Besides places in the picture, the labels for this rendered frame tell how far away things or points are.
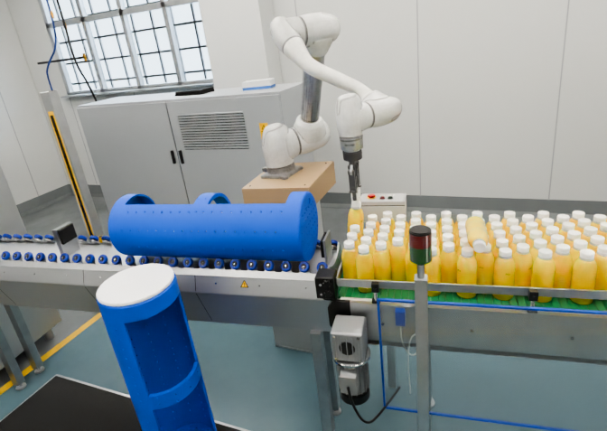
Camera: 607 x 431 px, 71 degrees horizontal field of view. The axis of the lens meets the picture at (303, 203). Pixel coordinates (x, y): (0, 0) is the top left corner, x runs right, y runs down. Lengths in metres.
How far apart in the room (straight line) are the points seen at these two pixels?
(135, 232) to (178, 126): 2.02
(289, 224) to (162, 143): 2.55
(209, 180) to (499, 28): 2.77
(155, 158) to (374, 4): 2.42
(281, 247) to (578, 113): 3.21
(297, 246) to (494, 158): 3.01
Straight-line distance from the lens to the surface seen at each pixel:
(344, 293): 1.63
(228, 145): 3.58
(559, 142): 4.34
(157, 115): 3.95
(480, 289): 1.55
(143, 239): 1.93
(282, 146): 2.26
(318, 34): 2.01
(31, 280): 2.53
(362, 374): 1.65
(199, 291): 1.93
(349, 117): 1.60
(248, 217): 1.67
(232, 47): 4.53
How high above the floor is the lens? 1.81
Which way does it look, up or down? 21 degrees down
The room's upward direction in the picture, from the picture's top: 7 degrees counter-clockwise
